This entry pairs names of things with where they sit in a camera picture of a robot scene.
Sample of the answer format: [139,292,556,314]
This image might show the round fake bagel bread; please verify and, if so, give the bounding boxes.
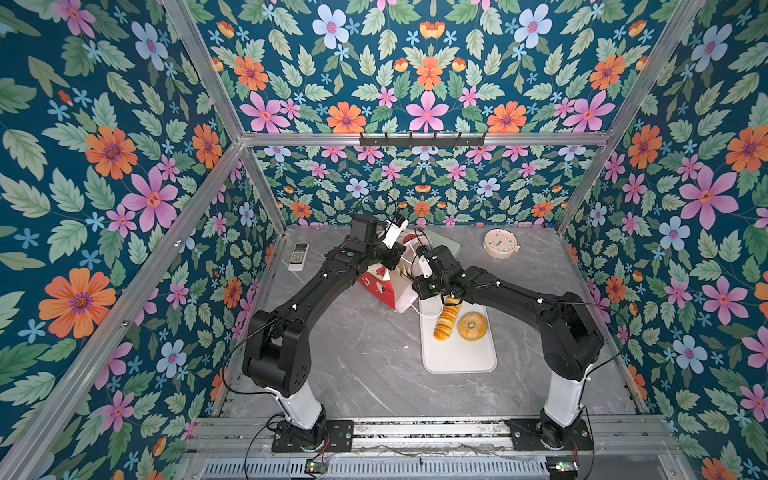
[457,312,488,342]

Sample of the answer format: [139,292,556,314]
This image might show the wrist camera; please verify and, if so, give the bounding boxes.
[412,246,433,278]
[382,212,408,249]

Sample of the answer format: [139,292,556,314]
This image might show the beige round alarm clock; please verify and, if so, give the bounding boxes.
[482,229,520,260]

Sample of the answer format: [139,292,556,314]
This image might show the white red paper bag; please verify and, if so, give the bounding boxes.
[357,228,431,313]

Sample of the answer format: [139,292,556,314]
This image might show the white remote control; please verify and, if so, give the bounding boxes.
[288,242,309,272]

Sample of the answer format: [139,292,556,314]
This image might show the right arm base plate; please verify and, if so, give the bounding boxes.
[504,416,594,451]

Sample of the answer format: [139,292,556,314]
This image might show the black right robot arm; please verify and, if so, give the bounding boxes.
[412,246,605,450]

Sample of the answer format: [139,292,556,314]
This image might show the long twisted fake bread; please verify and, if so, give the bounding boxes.
[433,298,461,341]

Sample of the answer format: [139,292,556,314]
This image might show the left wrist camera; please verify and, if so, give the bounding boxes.
[382,212,408,249]

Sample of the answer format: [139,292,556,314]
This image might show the black hook rail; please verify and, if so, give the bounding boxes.
[358,132,486,148]

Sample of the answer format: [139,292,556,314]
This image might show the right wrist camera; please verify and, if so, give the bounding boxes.
[412,246,433,278]

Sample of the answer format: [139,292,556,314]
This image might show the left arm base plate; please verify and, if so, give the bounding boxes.
[271,420,355,453]

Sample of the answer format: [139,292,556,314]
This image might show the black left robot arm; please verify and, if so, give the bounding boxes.
[242,214,408,451]

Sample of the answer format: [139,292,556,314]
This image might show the white plastic tray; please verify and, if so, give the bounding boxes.
[419,297,497,374]

